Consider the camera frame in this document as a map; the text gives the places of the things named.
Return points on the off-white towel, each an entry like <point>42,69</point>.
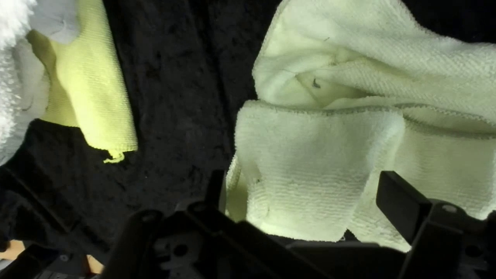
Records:
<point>16,78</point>

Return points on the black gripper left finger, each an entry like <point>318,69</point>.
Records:
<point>196,248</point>

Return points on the pale green white towel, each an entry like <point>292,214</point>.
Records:
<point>335,145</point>

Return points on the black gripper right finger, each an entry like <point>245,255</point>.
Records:
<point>439,238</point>

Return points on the black tablecloth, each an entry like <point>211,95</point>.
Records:
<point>180,103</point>

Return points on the bright yellow microfibre cloth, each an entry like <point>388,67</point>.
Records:
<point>87,78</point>

